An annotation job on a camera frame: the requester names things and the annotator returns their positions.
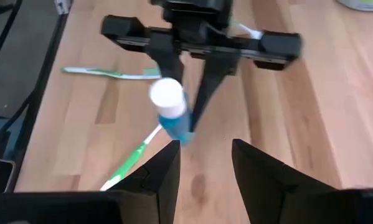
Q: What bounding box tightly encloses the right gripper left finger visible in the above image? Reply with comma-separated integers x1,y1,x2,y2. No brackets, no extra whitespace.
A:
109,139,182,224

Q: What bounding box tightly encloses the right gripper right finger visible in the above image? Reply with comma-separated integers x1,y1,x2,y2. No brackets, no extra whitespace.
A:
231,138,343,224

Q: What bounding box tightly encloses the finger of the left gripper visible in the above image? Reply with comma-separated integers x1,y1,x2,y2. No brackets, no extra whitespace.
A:
188,55,241,134
148,49,186,84

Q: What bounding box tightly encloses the blue mouthwash bottle white cap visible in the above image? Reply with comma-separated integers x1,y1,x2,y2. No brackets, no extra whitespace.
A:
148,77,194,146

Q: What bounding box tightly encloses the green and white toothbrush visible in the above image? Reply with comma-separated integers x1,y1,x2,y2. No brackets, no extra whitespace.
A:
229,19,264,40
60,65,163,81
99,123,164,192

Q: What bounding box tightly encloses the green disinfecting wipes canister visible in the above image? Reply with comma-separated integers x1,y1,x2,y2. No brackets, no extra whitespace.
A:
337,0,373,12

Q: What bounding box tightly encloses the silver bracket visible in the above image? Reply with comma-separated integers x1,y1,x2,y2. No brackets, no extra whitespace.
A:
54,0,72,15

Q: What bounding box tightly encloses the black aluminium table frame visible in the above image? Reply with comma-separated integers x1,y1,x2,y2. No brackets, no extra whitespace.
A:
5,0,73,194

